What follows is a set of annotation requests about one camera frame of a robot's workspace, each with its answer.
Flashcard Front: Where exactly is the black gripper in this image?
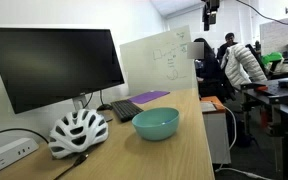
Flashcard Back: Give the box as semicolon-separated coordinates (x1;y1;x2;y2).
202;0;220;31

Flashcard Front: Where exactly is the blue and white marker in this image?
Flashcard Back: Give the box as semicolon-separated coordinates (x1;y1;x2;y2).
162;121;172;125

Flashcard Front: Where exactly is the green object on desk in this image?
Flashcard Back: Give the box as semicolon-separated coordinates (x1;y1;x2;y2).
261;52;283;65

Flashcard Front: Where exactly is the teal bowl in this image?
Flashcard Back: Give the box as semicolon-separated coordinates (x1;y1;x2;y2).
132;107;180;141

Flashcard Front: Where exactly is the standing person in background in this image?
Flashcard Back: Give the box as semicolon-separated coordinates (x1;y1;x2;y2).
217;32;236;60

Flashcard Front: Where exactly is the white puffer jacket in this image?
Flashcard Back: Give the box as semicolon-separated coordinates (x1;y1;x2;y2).
220;44;267;86

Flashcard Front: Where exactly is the glass whiteboard divider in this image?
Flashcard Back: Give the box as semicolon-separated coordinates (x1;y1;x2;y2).
120;26;197;95

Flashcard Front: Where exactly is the seated person in black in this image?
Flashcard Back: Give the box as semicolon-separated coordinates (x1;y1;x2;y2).
195;38;235;103

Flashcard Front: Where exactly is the white cabinet with orange top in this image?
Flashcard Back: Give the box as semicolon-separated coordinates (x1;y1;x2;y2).
201;96;231;165

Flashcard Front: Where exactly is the purple mouse pad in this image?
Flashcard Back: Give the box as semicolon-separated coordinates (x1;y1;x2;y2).
129;91;169;104

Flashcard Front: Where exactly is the black optical bench table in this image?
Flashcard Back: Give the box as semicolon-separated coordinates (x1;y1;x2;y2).
237;78;288;180

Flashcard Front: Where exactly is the black keyboard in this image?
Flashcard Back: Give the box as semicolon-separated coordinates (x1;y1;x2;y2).
111;100;142;122

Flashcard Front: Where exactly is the black computer mouse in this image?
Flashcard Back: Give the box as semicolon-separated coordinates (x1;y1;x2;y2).
97;104;113;111

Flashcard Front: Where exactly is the black computer monitor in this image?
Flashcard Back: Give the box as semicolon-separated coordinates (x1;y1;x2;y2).
0;28;124;114

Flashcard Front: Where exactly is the white bicycle helmet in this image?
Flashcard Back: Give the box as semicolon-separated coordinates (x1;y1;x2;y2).
48;109;108;159

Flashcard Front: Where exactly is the white power strip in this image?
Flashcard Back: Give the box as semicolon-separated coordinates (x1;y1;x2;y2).
0;138;39;170

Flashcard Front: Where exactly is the white cable on floor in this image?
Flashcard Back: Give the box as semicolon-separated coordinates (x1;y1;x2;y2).
213;103;272;180

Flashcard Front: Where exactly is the black cable with plug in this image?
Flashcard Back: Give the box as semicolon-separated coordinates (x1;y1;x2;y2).
53;152;90;180

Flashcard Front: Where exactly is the black power strip cable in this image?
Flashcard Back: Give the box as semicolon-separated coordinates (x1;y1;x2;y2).
0;127;50;145

